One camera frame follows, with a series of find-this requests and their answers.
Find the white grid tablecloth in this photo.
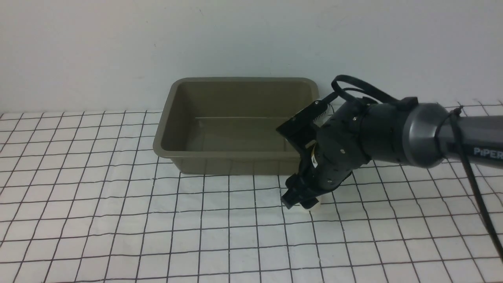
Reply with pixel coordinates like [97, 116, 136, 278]
[0, 111, 503, 283]

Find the white ping-pong ball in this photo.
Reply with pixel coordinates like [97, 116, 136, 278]
[300, 197, 321, 211]

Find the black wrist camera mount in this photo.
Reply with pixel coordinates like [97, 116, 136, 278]
[275, 99, 331, 156]

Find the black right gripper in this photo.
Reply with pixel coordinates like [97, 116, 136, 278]
[281, 102, 371, 209]

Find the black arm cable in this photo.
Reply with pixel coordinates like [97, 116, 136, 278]
[331, 75, 503, 262]

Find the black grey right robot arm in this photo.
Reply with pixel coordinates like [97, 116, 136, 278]
[277, 97, 503, 209]

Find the olive plastic bin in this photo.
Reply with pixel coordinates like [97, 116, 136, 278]
[152, 77, 319, 175]

